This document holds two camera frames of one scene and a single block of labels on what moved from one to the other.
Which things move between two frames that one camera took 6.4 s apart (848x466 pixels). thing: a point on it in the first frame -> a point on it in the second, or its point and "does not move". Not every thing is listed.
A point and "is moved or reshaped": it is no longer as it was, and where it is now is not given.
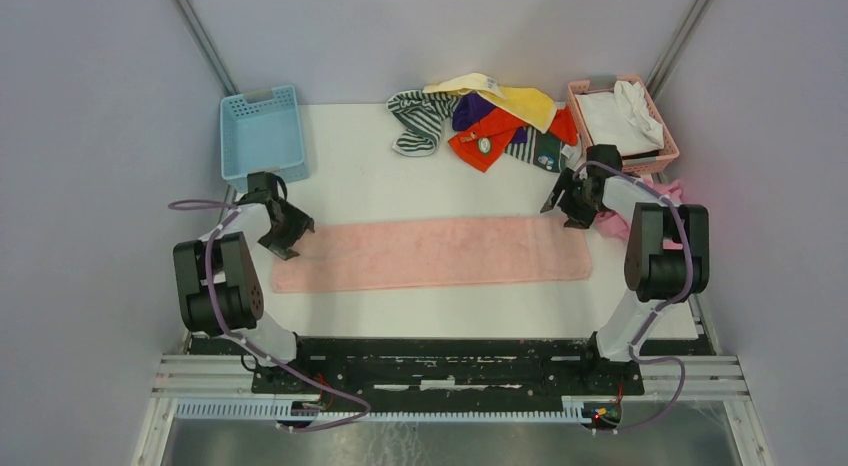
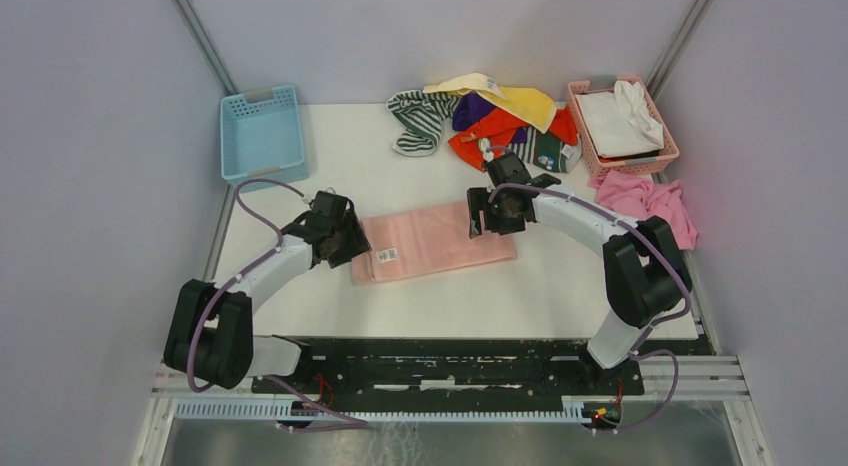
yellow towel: x=534 y=108 does not move
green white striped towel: x=421 y=114 does not move
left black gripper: x=298 y=224 -> x=358 y=242
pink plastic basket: x=670 y=151 does not move
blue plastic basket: x=260 y=131 does not move
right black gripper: x=579 y=218 -> x=477 y=201
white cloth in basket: x=623 y=117 does not move
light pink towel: x=437 y=253 is moved or reshaped
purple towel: x=472 y=106 does not move
